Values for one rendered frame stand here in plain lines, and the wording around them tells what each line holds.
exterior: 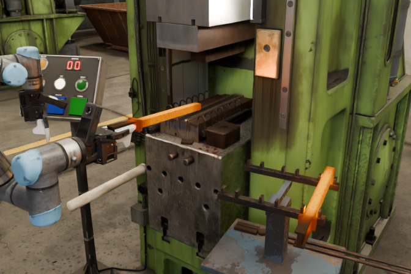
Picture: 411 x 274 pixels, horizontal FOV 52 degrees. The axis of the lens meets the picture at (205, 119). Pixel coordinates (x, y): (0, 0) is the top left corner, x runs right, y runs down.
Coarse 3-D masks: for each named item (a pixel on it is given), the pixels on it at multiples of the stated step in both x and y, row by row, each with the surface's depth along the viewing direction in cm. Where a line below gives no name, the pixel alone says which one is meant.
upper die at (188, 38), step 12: (156, 24) 161; (168, 24) 158; (180, 24) 154; (228, 24) 166; (240, 24) 173; (252, 24) 181; (168, 36) 159; (180, 36) 156; (192, 36) 153; (204, 36) 154; (216, 36) 160; (228, 36) 167; (240, 36) 175; (252, 36) 183; (180, 48) 157; (192, 48) 154; (204, 48) 156
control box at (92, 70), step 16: (48, 64) 185; (64, 64) 183; (80, 64) 182; (96, 64) 181; (48, 80) 183; (64, 80) 182; (96, 80) 179; (64, 96) 180; (80, 96) 179; (96, 96) 179; (64, 112) 179
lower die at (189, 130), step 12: (216, 96) 202; (228, 96) 195; (240, 96) 195; (216, 108) 180; (228, 108) 181; (168, 120) 171; (192, 120) 166; (216, 120) 172; (168, 132) 173; (180, 132) 169; (192, 132) 165
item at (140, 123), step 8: (192, 104) 146; (200, 104) 148; (160, 112) 135; (168, 112) 135; (176, 112) 137; (184, 112) 141; (192, 112) 145; (128, 120) 123; (136, 120) 123; (144, 120) 126; (152, 120) 129; (160, 120) 132; (112, 128) 116; (136, 128) 123
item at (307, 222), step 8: (328, 168) 137; (328, 176) 131; (320, 184) 127; (328, 184) 128; (320, 192) 122; (312, 200) 118; (320, 200) 118; (312, 208) 114; (304, 216) 108; (312, 216) 110; (304, 224) 105; (312, 224) 108; (296, 232) 102; (304, 232) 102; (296, 240) 105; (304, 240) 105
